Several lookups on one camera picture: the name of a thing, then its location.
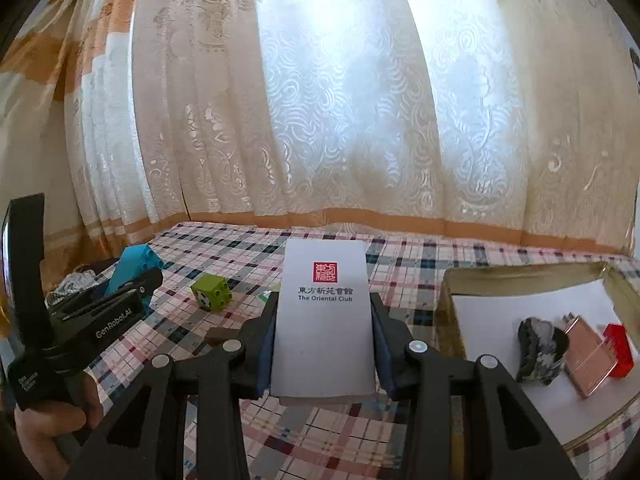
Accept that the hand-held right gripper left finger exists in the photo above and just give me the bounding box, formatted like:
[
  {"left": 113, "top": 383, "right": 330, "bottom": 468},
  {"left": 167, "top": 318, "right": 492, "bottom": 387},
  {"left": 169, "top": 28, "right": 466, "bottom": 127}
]
[{"left": 65, "top": 290, "right": 281, "bottom": 480}]

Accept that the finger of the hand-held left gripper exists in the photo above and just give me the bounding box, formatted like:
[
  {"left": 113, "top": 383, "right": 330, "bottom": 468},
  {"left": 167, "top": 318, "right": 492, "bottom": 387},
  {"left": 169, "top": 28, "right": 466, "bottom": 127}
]
[{"left": 102, "top": 267, "right": 164, "bottom": 311}]

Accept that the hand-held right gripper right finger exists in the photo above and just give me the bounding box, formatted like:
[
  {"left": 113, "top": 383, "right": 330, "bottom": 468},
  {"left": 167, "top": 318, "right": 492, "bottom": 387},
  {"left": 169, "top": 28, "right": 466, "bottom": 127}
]
[{"left": 369, "top": 294, "right": 581, "bottom": 480}]

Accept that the blue toy block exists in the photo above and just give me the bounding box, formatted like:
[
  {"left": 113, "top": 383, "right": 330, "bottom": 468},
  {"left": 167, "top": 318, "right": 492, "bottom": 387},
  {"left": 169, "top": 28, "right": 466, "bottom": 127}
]
[{"left": 104, "top": 245, "right": 165, "bottom": 311}]

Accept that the white card box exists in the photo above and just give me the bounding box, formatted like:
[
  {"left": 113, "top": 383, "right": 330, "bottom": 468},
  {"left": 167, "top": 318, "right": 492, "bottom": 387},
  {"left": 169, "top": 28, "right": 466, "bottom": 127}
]
[{"left": 270, "top": 239, "right": 377, "bottom": 407}]

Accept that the green toy block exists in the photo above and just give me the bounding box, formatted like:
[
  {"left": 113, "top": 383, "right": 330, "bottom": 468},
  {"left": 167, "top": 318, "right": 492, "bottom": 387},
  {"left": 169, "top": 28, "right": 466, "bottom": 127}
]
[{"left": 190, "top": 274, "right": 233, "bottom": 313}]

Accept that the gold tin box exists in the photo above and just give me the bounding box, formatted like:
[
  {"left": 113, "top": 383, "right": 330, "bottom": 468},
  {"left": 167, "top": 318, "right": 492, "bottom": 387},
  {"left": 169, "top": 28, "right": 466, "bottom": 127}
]
[{"left": 434, "top": 260, "right": 640, "bottom": 461}]

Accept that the grey stone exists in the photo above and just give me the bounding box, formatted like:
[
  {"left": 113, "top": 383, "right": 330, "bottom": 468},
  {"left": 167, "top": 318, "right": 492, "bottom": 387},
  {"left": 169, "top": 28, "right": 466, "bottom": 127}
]
[{"left": 515, "top": 316, "right": 570, "bottom": 387}]

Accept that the rose gold lighter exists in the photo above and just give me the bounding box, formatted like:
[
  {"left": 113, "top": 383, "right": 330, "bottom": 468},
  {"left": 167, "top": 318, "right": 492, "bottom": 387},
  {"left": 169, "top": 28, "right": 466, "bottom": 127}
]
[{"left": 560, "top": 312, "right": 620, "bottom": 400}]

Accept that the red transparent block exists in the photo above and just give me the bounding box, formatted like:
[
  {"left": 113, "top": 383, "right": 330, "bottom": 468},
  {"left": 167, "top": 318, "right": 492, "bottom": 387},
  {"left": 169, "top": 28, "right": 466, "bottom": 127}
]
[{"left": 600, "top": 323, "right": 632, "bottom": 381}]

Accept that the person's left hand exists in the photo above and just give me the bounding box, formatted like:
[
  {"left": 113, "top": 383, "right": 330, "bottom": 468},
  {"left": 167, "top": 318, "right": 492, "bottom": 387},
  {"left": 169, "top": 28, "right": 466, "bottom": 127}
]
[{"left": 14, "top": 374, "right": 105, "bottom": 480}]

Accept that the grey cloth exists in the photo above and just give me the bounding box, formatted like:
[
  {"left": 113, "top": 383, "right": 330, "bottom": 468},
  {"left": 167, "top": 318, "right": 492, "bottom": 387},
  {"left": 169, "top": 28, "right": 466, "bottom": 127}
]
[{"left": 45, "top": 269, "right": 98, "bottom": 308}]

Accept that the plaid tablecloth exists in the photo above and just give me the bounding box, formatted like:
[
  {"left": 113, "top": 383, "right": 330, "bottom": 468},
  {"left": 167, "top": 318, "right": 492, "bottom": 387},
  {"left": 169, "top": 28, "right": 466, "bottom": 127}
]
[{"left": 45, "top": 220, "right": 640, "bottom": 480}]

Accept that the white paper sheet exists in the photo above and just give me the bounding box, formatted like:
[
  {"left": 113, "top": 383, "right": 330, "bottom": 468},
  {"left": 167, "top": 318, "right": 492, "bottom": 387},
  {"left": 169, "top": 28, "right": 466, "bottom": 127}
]
[{"left": 450, "top": 279, "right": 640, "bottom": 448}]

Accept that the cream patterned curtain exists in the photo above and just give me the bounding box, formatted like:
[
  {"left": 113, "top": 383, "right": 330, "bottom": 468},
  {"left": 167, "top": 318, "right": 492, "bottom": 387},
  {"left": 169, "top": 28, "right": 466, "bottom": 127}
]
[{"left": 0, "top": 0, "right": 640, "bottom": 286}]

